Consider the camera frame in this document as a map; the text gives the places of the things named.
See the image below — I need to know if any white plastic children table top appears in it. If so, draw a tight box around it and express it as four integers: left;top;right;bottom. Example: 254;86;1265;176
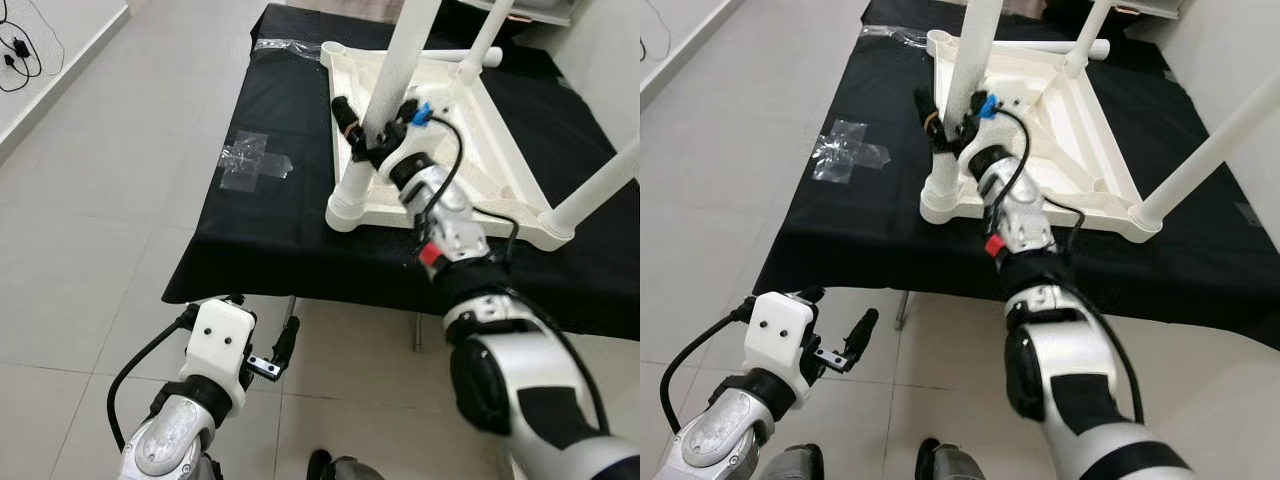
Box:
320;40;581;253
920;30;1166;244

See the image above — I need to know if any grey robot left foot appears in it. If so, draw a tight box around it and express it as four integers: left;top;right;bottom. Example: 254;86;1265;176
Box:
760;443;826;480

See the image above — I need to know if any black table cloth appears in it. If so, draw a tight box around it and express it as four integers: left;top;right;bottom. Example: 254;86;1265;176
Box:
162;3;641;341
752;0;1280;351

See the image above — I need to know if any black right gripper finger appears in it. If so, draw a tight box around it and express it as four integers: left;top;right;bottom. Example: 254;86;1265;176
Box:
330;94;374;167
913;87;950;154

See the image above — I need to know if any black wall cable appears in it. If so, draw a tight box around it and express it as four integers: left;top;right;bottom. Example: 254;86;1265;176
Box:
0;0;66;93

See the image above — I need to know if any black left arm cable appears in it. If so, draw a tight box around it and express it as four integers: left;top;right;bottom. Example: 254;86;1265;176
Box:
107;305;201;451
660;300;756;433

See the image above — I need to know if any grey robot right foot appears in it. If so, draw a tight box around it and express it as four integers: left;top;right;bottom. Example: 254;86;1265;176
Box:
915;438;991;480
308;448;386;480

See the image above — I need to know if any grey robot foot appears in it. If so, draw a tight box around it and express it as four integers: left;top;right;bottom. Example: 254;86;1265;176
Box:
915;438;991;480
308;448;386;480
760;443;826;480

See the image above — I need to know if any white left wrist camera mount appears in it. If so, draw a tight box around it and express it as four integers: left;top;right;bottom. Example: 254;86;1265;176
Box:
185;298;256;393
745;292;816;386

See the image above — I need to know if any clear tape cross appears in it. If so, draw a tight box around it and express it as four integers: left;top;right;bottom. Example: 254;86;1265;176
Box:
218;130;294;191
812;120;891;183

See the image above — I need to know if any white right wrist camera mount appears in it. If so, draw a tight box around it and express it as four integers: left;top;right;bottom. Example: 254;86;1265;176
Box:
380;100;433;179
960;95;1006;161

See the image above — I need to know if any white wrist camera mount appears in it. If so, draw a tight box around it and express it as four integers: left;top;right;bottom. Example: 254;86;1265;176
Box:
185;298;256;393
960;95;1006;161
380;100;433;179
745;292;816;386

